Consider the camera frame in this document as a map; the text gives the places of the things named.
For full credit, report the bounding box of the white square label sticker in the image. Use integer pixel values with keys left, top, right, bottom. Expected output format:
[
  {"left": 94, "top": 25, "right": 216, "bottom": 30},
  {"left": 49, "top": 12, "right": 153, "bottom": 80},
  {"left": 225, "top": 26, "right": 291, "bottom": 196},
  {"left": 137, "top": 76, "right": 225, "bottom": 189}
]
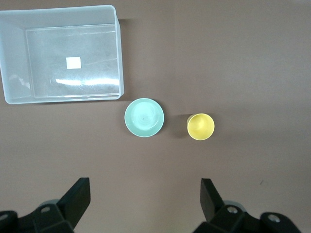
[{"left": 66, "top": 56, "right": 82, "bottom": 69}]

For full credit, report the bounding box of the clear plastic storage box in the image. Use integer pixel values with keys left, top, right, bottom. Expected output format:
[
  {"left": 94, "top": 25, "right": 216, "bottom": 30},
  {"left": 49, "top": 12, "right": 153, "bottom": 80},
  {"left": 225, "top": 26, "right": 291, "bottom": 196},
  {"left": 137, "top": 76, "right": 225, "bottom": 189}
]
[{"left": 0, "top": 4, "right": 125, "bottom": 105}]

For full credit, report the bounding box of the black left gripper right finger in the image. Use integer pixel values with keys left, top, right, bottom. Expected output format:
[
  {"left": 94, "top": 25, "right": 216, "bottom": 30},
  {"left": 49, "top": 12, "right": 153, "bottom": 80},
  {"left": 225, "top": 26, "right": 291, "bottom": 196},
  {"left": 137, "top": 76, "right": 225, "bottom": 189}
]
[{"left": 191, "top": 178, "right": 302, "bottom": 233}]

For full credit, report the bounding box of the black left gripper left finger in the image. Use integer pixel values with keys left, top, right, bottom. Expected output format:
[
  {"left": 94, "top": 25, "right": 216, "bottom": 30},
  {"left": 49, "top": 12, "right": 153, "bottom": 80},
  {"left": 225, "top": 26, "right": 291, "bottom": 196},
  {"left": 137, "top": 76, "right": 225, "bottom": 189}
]
[{"left": 0, "top": 177, "right": 91, "bottom": 233}]

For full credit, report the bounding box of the yellow cup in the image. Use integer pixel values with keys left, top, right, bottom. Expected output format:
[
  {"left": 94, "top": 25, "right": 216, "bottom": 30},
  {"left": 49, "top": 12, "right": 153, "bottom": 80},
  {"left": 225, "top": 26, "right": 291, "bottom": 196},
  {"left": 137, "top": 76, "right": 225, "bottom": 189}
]
[{"left": 186, "top": 113, "right": 215, "bottom": 141}]

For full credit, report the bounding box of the mint green bowl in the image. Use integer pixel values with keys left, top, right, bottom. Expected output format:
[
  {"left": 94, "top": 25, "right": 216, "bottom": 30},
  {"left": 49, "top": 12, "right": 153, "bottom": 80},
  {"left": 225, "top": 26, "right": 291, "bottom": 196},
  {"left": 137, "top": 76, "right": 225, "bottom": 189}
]
[{"left": 124, "top": 98, "right": 165, "bottom": 138}]

